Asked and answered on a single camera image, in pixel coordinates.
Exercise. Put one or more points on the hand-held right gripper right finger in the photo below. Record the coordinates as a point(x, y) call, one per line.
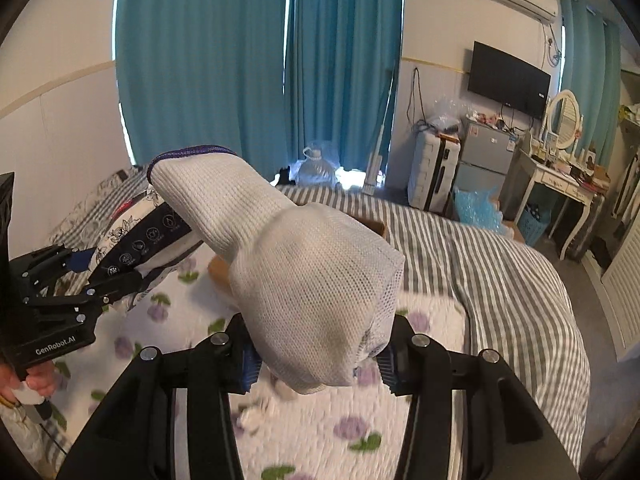
point(388, 366)

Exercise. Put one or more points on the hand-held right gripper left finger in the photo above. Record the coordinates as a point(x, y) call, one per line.
point(248, 366)

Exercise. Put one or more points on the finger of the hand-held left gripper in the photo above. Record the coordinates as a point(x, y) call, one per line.
point(107, 287)
point(55, 262)

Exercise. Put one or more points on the floral cloth with black band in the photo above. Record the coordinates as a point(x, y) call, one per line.
point(150, 232)

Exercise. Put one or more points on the white mesh laundry bag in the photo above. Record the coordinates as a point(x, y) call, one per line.
point(310, 285)

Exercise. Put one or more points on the person's left hand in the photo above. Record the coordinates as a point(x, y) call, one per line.
point(37, 382)

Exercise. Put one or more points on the small white cloth piece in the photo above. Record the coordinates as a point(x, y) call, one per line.
point(252, 416)

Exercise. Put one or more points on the white purple flower blanket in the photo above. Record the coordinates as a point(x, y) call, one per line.
point(320, 430)

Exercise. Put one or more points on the grey striped bed cover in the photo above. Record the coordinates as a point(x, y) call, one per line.
point(490, 285)

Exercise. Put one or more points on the blue bubble wrap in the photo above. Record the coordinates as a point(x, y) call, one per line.
point(477, 207)

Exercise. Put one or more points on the white suitcase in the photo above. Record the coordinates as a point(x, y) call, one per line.
point(430, 170)

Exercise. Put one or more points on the blue plastic basket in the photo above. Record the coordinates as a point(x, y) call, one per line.
point(534, 225)

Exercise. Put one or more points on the large clear water bottle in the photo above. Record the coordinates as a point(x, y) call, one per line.
point(315, 170)

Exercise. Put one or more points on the grey mini fridge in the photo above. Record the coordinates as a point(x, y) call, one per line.
point(487, 160)

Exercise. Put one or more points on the white louvre door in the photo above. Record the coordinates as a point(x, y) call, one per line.
point(622, 295)

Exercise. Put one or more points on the white dressing table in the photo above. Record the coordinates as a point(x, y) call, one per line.
point(550, 175)

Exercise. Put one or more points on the teal window curtain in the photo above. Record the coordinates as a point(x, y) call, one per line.
point(200, 50)
point(592, 70)
point(345, 60)

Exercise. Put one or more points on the clear plastic bag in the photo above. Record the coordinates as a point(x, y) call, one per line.
point(442, 115)

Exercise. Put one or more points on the white oval vanity mirror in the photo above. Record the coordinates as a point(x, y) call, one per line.
point(564, 117)

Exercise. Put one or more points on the black wall television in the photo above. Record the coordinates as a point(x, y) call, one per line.
point(507, 80)

